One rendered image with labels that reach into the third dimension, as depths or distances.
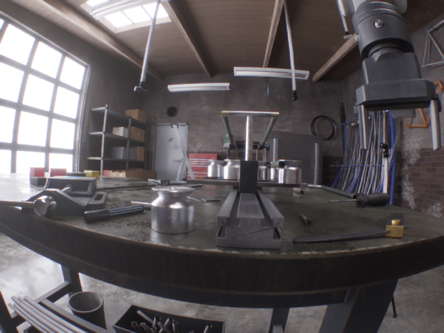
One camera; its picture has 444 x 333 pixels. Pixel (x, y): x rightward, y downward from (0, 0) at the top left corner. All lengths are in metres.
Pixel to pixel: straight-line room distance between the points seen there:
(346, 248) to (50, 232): 0.34
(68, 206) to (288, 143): 3.57
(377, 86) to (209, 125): 5.12
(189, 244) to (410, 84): 0.31
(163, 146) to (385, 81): 5.49
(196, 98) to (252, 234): 5.44
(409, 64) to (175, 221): 0.34
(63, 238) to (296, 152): 3.68
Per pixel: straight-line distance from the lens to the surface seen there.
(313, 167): 4.00
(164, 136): 5.64
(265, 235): 0.19
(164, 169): 5.58
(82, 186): 0.42
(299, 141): 3.83
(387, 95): 0.30
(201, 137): 5.31
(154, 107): 5.91
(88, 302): 1.37
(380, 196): 0.49
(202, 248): 0.19
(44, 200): 0.27
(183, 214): 0.22
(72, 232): 0.26
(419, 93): 0.30
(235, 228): 0.19
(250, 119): 0.37
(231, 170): 0.50
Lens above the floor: 0.95
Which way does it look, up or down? level
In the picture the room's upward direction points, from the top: 2 degrees clockwise
